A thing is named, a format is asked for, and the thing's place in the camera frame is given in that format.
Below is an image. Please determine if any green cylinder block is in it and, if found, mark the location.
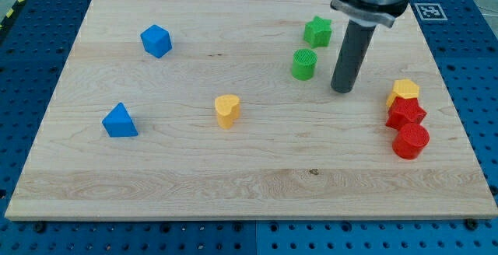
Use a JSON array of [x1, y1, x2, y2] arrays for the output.
[[291, 49, 317, 81]]

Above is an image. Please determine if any blue cube block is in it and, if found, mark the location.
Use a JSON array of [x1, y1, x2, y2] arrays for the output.
[[140, 24, 173, 58]]

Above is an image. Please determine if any green star block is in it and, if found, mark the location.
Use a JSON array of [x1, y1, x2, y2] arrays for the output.
[[303, 16, 332, 48]]

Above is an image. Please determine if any yellow heart block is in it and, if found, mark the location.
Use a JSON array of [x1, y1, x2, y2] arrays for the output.
[[215, 94, 240, 129]]

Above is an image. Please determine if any red star block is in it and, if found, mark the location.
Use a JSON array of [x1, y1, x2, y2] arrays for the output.
[[385, 97, 427, 131]]

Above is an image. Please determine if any light wooden board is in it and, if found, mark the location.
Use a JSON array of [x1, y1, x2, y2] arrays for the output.
[[5, 0, 497, 221]]

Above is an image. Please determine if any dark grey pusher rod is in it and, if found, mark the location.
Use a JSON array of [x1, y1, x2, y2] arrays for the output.
[[331, 20, 376, 93]]

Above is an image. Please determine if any blue triangle block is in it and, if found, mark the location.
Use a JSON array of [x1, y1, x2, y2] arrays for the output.
[[102, 103, 139, 138]]

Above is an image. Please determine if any red cylinder block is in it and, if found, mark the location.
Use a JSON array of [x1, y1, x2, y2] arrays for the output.
[[392, 123, 430, 160]]

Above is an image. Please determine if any yellow hexagon block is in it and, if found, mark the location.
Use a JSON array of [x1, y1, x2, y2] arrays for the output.
[[386, 79, 420, 107]]

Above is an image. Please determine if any black white fiducial marker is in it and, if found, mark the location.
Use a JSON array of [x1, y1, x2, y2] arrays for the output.
[[414, 3, 447, 21]]

